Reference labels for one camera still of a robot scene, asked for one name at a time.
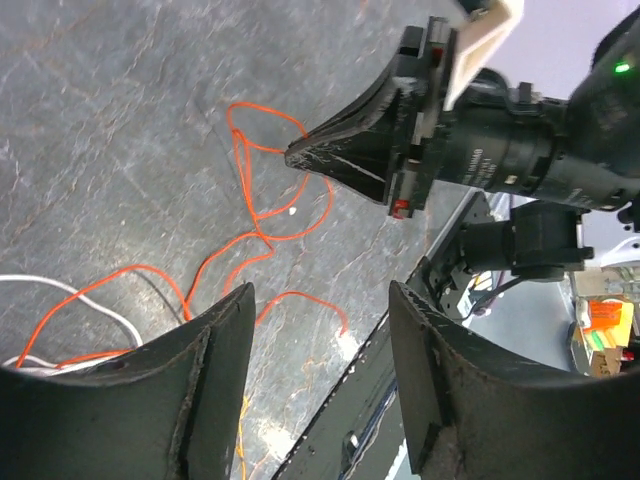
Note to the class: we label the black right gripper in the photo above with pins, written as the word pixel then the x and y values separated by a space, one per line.
pixel 358 147

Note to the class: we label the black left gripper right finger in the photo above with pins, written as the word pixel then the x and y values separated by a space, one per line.
pixel 474 410

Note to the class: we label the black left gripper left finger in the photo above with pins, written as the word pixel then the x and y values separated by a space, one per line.
pixel 167 410

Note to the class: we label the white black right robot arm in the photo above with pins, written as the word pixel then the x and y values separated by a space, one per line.
pixel 568 157

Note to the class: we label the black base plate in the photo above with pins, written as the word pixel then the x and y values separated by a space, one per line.
pixel 357 432

